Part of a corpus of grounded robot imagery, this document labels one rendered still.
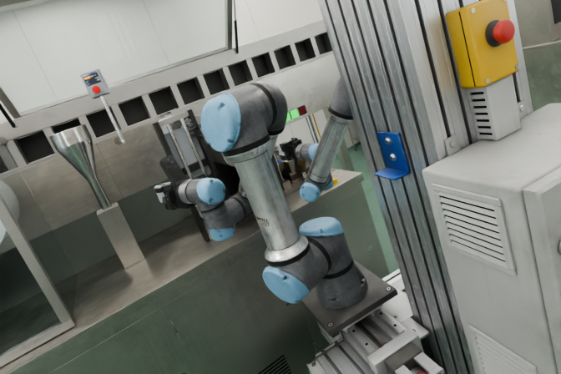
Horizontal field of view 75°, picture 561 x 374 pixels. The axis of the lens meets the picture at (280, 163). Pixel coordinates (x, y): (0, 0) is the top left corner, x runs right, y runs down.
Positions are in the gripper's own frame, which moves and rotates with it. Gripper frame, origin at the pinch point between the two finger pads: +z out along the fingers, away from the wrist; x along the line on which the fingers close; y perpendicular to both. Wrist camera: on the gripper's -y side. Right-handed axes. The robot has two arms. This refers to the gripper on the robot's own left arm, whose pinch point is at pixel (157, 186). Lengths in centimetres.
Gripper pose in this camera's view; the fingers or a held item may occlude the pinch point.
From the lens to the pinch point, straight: 135.7
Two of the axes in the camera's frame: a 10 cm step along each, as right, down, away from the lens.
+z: -7.0, 0.7, 7.2
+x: 6.8, -2.8, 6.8
